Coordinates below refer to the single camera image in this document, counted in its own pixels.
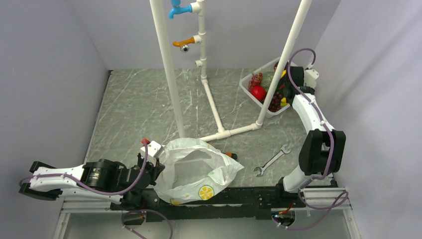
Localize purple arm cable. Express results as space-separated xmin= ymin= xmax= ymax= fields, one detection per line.
xmin=272 ymin=48 xmax=349 ymax=231
xmin=18 ymin=141 xmax=174 ymax=239

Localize white pvc pipe frame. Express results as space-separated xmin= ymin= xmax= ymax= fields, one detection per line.
xmin=150 ymin=0 xmax=312 ymax=141

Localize white plastic basket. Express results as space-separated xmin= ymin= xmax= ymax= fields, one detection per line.
xmin=239 ymin=57 xmax=280 ymax=110

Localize green fake melon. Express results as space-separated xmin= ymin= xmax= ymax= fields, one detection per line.
xmin=260 ymin=71 xmax=275 ymax=92

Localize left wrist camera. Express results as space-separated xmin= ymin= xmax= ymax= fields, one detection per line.
xmin=140 ymin=138 xmax=164 ymax=164

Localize yellow fake bananas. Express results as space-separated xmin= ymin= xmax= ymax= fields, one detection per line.
xmin=280 ymin=97 xmax=289 ymax=108

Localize blue tap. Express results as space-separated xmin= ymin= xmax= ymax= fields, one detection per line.
xmin=168 ymin=0 xmax=193 ymax=19

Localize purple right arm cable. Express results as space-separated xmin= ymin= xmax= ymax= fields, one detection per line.
xmin=272 ymin=48 xmax=349 ymax=231

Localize silver wrench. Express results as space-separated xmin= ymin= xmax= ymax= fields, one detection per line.
xmin=253 ymin=144 xmax=291 ymax=177

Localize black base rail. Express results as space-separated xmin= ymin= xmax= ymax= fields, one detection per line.
xmin=109 ymin=186 xmax=306 ymax=222

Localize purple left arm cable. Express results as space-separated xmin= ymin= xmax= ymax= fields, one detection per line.
xmin=18 ymin=141 xmax=174 ymax=239

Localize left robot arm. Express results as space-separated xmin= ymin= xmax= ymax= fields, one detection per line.
xmin=19 ymin=154 xmax=165 ymax=210

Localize white printed plastic bag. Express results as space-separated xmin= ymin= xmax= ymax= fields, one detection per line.
xmin=153 ymin=138 xmax=244 ymax=205

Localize orange tap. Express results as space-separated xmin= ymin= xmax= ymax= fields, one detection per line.
xmin=173 ymin=37 xmax=196 ymax=47

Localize purple fake grapes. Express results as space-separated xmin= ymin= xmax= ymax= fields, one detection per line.
xmin=268 ymin=92 xmax=283 ymax=113

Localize red fake grapes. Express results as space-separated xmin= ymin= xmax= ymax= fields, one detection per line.
xmin=248 ymin=73 xmax=263 ymax=92

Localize orange hex key set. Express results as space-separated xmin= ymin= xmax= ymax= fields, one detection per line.
xmin=225 ymin=152 xmax=238 ymax=160

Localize silver metal ball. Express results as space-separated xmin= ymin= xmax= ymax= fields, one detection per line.
xmin=180 ymin=44 xmax=190 ymax=53

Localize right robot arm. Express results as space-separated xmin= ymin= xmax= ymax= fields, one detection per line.
xmin=274 ymin=66 xmax=346 ymax=207

